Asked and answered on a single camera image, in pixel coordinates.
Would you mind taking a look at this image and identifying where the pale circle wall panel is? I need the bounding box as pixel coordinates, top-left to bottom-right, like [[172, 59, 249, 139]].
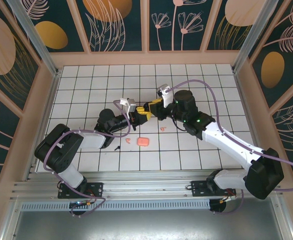
[[205, 0, 264, 52]]

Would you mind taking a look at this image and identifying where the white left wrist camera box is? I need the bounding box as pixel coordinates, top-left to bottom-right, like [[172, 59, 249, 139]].
[[120, 97, 137, 114]]

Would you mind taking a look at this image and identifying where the feather leaves wall panel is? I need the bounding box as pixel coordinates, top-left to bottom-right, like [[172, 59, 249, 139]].
[[270, 93, 293, 180]]

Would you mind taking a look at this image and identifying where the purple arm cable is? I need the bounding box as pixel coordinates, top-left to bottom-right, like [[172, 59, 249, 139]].
[[44, 99, 132, 219], [170, 79, 293, 216]]

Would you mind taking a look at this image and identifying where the grey slotted cable duct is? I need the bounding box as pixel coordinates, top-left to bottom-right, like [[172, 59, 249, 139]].
[[21, 199, 211, 211]]

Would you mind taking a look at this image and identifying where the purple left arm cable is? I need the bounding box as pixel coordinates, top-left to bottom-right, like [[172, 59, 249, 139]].
[[44, 99, 132, 219]]

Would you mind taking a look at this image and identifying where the golden circle leaves wall panel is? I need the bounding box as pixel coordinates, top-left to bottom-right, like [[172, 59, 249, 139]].
[[75, 0, 147, 53]]

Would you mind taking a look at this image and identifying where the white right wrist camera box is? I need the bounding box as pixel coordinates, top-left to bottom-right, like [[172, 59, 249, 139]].
[[156, 83, 174, 109]]

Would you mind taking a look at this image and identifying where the aluminium corner post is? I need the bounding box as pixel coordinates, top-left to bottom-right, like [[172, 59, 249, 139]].
[[231, 0, 287, 73], [12, 0, 62, 77]]

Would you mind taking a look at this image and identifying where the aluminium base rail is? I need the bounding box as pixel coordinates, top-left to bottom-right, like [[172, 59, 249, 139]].
[[10, 169, 286, 202]]

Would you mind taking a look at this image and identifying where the oval and feather wall panel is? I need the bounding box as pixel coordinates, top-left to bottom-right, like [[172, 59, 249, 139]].
[[247, 0, 293, 110]]

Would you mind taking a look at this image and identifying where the pink flowers wall panel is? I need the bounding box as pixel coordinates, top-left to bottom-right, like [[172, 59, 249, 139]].
[[147, 0, 218, 53]]

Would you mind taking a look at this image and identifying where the large pale disc wall panel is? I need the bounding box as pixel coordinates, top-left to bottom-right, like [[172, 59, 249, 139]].
[[0, 0, 42, 112]]

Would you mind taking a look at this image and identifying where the golden oval wall panel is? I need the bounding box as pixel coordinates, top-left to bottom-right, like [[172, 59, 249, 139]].
[[10, 0, 91, 54]]

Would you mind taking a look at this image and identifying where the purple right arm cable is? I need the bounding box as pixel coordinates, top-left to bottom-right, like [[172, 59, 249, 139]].
[[170, 79, 293, 216]]

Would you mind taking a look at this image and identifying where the pink earbud charging case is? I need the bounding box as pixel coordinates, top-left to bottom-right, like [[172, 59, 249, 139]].
[[137, 136, 149, 148]]

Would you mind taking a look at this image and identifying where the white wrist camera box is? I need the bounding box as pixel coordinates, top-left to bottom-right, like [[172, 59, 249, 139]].
[[120, 97, 137, 114], [156, 83, 174, 109]]

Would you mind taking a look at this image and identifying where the grey metal sheet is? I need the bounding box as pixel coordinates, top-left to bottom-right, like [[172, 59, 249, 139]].
[[1, 197, 293, 240]]

